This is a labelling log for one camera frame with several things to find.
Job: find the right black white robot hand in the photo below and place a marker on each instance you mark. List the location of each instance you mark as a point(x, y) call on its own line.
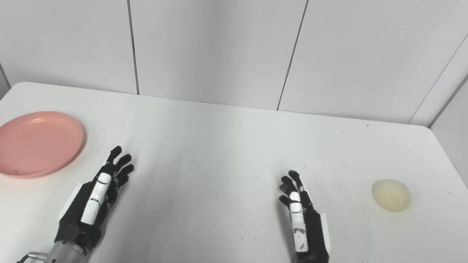
point(313, 242)

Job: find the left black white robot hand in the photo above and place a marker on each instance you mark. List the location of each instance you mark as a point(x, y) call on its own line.
point(79, 219)

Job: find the pink round plate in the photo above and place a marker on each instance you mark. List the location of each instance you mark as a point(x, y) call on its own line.
point(34, 144)

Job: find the cream steamed bun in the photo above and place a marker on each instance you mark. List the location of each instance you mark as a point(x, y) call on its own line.
point(391, 195)

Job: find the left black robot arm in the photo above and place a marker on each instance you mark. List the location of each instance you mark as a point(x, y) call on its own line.
point(65, 258)

